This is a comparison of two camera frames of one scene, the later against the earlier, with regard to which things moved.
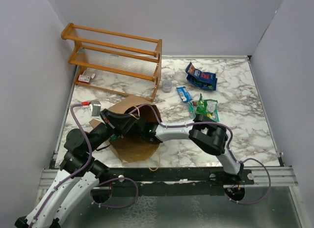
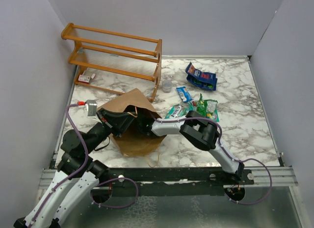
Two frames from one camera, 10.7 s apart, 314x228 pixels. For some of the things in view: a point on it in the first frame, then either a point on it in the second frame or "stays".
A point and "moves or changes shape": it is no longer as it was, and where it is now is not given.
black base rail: (184, 180) stays
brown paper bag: (131, 148) moves or changes shape
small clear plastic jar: (167, 85) stays
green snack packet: (207, 106) stays
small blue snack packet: (185, 96) stays
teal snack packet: (192, 107) to (211, 111)
